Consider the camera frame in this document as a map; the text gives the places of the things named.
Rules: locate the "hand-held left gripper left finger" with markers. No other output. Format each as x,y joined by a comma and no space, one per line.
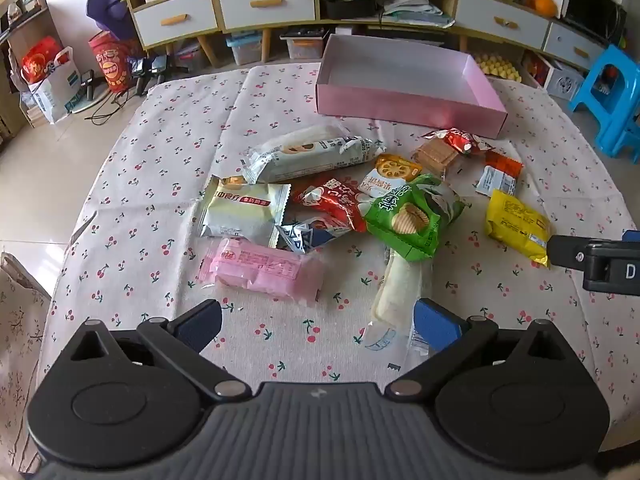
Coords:
200,321

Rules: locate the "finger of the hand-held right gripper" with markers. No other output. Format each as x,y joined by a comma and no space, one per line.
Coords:
567,251
632,236

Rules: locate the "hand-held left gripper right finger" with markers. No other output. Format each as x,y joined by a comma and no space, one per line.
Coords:
435,325

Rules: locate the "clear white cake packet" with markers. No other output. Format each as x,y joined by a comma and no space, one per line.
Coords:
395,295

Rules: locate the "yellow snack packet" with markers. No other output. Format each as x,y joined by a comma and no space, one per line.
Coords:
515,222

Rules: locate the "pink snack packet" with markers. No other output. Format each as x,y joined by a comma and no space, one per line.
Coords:
260,267

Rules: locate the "small orange white packet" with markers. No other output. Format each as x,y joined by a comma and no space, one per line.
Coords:
497,172

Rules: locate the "green chips packet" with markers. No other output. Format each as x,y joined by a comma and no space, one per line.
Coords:
405,220

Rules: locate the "cream snack packet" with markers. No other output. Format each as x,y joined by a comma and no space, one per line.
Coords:
240,207

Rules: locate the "blue white snack packet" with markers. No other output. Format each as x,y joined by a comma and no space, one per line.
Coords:
300,236

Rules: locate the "orange white snack packet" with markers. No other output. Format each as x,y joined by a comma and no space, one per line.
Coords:
387,172

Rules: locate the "clear biscuit packet red end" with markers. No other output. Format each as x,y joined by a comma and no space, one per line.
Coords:
437,155

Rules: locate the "red rice cracker packet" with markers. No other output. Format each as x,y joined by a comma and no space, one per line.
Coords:
330,200

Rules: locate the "long white biscuit packet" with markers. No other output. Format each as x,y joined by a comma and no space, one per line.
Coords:
310,152

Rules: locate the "pink cardboard box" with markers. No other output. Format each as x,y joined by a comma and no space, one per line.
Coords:
400,65

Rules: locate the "blue plastic stool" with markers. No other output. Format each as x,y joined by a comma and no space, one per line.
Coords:
615,110

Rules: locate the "cherry print tablecloth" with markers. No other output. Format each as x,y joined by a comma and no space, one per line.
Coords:
150,185

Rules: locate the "white printed box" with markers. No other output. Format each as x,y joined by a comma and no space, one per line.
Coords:
562,80

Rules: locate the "beige floral cloth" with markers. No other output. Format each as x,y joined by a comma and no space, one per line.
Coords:
20,350

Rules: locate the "yellow egg tray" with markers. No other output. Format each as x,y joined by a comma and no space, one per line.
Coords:
495,66

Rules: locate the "white microwave oven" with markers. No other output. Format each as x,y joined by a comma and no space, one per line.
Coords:
592,10

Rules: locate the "low wooden TV cabinet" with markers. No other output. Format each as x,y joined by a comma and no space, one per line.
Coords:
450,35

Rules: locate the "orange fruit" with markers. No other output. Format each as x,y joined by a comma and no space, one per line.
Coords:
545,6

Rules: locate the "black handheld device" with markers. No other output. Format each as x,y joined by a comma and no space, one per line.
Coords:
88,85
139,72
161,67

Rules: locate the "small clear bin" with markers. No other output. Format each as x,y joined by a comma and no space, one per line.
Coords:
189,55

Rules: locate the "white shopping bag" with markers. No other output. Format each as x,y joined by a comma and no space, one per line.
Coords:
55,95

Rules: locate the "clear bin blue lid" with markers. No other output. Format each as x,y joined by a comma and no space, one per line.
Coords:
245,50

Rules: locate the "red printed bag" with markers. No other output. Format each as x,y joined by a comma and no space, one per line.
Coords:
110,60

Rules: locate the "pile of papers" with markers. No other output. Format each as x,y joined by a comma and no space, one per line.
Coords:
415,10

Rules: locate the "clear bin dark lid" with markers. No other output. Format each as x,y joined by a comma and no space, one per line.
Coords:
304,45

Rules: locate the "red gift bag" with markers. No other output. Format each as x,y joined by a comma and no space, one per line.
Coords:
40,62

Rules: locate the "wooden side shelf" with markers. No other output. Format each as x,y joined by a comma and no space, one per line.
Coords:
25,30

